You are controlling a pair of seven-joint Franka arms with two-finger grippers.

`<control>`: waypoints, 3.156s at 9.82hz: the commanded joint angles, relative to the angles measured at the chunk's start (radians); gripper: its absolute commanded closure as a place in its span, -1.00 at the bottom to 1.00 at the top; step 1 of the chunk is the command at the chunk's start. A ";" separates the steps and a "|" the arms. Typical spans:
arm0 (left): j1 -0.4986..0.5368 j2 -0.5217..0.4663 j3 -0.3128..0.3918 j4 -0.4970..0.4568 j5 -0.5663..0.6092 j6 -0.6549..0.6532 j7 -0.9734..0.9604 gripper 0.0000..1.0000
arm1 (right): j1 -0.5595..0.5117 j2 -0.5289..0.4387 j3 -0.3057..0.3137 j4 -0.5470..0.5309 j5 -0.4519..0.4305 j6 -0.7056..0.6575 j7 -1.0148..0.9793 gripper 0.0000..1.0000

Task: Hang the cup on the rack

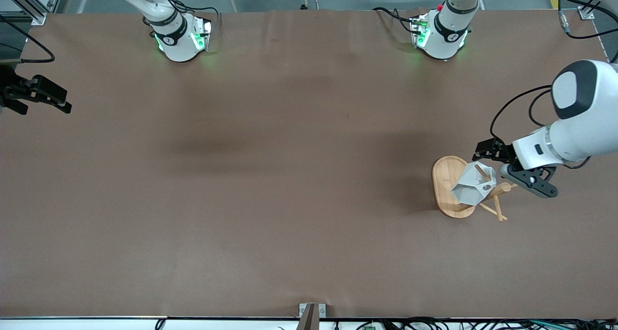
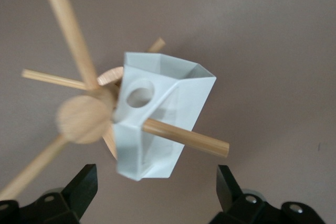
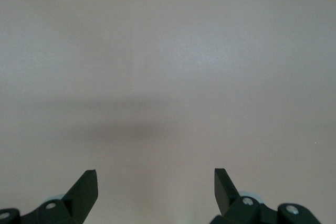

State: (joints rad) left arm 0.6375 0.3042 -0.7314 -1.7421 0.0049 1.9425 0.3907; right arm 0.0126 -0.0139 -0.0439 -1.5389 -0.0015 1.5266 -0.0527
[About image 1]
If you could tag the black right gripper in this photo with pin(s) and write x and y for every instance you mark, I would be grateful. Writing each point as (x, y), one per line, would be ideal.
(13, 89)

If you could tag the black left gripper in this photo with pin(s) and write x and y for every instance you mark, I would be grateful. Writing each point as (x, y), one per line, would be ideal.
(502, 152)

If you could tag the white hexagonal cup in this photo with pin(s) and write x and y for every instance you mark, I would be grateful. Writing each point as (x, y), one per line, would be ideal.
(475, 185)

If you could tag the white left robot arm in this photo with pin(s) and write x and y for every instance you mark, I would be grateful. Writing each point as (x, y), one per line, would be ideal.
(579, 127)

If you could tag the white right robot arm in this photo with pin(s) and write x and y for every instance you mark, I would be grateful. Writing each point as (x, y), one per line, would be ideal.
(178, 45)

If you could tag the wooden cup rack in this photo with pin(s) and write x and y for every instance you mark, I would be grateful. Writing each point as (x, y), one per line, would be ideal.
(446, 185)

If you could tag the aluminium frame profile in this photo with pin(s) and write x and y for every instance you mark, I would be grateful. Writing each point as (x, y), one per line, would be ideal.
(24, 2)
(591, 9)

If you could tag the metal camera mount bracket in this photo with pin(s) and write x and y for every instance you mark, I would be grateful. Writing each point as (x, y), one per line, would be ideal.
(311, 313)

